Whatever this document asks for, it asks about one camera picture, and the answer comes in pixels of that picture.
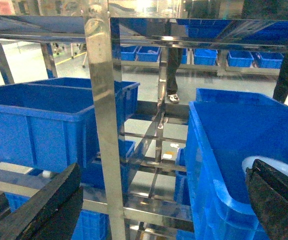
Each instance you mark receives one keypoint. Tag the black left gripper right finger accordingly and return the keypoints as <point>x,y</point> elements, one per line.
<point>268,195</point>

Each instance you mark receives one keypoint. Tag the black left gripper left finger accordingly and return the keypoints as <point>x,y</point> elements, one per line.
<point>50,214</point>

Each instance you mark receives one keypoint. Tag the light blue round tray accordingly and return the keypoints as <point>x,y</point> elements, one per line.
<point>278,165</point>

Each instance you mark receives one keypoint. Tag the large blue crate on shelf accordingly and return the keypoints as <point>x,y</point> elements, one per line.
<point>220,137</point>

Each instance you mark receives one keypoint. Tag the blue bin left shelf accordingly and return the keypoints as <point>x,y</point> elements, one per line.
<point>48,124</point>

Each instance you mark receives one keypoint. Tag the steel shelf rack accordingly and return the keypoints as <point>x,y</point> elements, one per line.
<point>249,25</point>

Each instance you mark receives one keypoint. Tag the blue bin behind crate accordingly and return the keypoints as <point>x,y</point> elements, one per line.
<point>236,97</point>

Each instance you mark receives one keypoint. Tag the walking person dark trousers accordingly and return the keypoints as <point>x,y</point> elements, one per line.
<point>174,61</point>

